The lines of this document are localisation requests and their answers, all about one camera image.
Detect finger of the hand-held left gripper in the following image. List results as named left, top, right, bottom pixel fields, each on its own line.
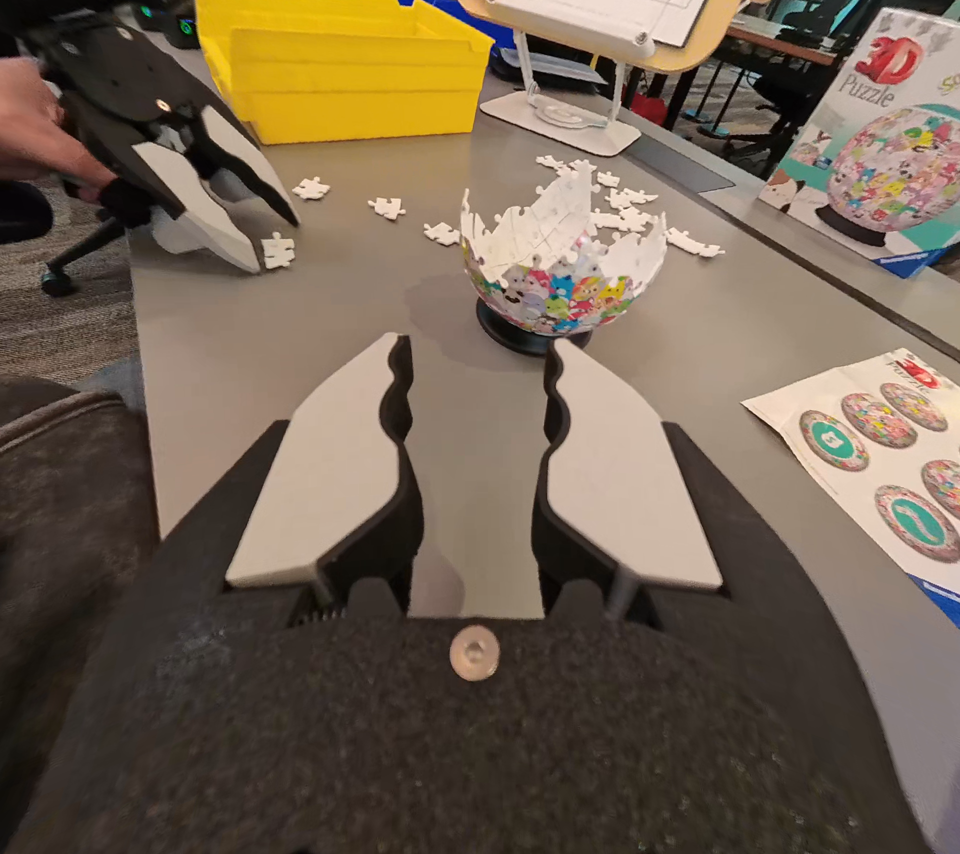
left=196, top=106, right=301, bottom=229
left=133, top=141, right=262, bottom=275

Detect colourful puzzle box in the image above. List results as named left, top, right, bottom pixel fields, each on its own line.
left=757, top=6, right=960, bottom=279

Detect black ball stand ring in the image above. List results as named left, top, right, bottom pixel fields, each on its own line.
left=476, top=299, right=594, bottom=356

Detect dark grey table flap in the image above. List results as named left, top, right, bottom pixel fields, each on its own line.
left=626, top=134, right=736, bottom=195

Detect partly built white puzzle ball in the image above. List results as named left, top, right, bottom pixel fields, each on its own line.
left=459, top=167, right=669, bottom=336

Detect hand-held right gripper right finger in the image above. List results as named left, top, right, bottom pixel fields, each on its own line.
left=531, top=338, right=726, bottom=620

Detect person's left hand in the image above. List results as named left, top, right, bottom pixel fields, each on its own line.
left=0, top=57, right=117, bottom=203

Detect puzzle pieces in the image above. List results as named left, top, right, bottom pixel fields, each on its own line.
left=534, top=152, right=727, bottom=260

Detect black office chair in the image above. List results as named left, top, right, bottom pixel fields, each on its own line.
left=0, top=182, right=129, bottom=299

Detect yellow box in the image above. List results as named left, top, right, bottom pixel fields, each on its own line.
left=193, top=0, right=495, bottom=146

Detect white folding stand legs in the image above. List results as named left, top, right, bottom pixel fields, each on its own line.
left=513, top=29, right=627, bottom=120

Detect printed instruction leaflet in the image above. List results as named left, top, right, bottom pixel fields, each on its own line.
left=741, top=347, right=960, bottom=626

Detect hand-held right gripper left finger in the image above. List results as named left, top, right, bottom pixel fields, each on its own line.
left=223, top=332, right=426, bottom=619

